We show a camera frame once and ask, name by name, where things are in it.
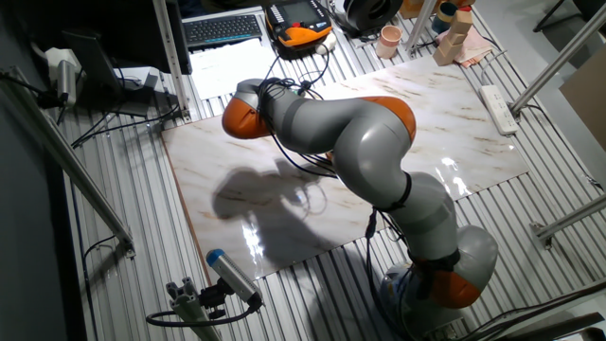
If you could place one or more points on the aluminium upright post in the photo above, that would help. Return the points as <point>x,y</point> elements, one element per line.
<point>169,57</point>
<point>419,26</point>

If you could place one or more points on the aluminium frame bar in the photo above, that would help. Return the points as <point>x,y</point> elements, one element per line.
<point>573,218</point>
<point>558,59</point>

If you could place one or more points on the white and silver camera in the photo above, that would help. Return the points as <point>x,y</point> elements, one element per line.
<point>65,76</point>

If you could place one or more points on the pink cloth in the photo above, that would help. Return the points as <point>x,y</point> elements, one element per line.
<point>478,47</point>

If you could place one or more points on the large black round device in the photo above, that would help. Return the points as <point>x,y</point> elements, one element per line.
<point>369,12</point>

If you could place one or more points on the white printed paper sheet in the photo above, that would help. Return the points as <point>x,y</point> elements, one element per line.
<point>222,66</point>

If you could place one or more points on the cardboard box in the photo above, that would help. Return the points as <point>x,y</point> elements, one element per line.
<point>454,38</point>

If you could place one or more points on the silver camera with blue cap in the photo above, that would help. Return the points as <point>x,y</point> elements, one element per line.
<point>232,274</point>

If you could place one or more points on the white round ball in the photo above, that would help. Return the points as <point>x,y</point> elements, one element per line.
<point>326,43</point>

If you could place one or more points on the orange and black teach pendant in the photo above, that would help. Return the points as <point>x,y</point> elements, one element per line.
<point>298,33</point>

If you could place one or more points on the black keyboard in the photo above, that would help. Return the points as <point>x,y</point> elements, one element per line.
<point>221,29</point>

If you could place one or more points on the pink and beige cup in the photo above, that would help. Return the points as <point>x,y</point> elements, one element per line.
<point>388,42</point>

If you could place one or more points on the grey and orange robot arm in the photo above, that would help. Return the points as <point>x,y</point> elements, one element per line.
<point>369,142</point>

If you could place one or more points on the white power strip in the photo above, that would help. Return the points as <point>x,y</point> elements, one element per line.
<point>498,110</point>

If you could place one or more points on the white marble pattern board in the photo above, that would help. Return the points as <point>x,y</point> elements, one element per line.
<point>454,118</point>

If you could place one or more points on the dark teal cup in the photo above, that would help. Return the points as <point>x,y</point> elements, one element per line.
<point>445,14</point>

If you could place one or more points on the brown box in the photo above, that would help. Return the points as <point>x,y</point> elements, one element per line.
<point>411,8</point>

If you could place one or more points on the long aluminium frame beam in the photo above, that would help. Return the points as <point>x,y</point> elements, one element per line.
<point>71,166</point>

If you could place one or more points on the aluminium camera mount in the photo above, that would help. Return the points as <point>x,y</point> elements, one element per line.
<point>191,308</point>

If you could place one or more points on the dark frame beam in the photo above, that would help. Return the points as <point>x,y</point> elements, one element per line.
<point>549,327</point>

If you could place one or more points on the black computer monitor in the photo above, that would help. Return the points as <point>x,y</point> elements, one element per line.
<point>123,28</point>

